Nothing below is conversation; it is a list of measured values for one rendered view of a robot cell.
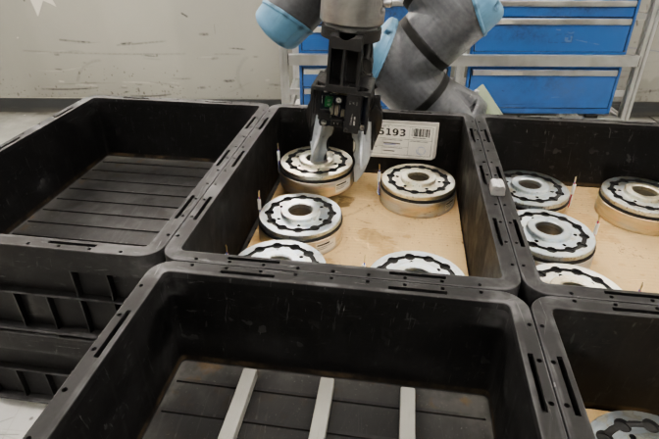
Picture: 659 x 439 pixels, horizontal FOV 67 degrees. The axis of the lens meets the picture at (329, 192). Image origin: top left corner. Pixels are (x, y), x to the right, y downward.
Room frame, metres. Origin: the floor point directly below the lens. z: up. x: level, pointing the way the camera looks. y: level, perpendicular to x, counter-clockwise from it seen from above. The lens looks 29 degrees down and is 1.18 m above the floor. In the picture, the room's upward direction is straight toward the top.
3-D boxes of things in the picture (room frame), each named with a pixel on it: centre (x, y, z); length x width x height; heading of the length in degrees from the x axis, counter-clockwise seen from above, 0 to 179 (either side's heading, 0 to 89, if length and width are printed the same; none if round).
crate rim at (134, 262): (0.56, 0.27, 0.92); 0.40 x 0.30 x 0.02; 172
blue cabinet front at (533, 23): (2.35, -1.02, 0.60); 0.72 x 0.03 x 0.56; 89
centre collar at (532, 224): (0.49, -0.25, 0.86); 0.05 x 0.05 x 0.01
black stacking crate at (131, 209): (0.56, 0.27, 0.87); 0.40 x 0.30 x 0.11; 172
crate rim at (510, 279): (0.52, -0.03, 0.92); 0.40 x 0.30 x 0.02; 172
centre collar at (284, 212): (0.53, 0.04, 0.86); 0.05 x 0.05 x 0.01
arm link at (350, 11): (0.61, -0.03, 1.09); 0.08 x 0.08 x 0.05
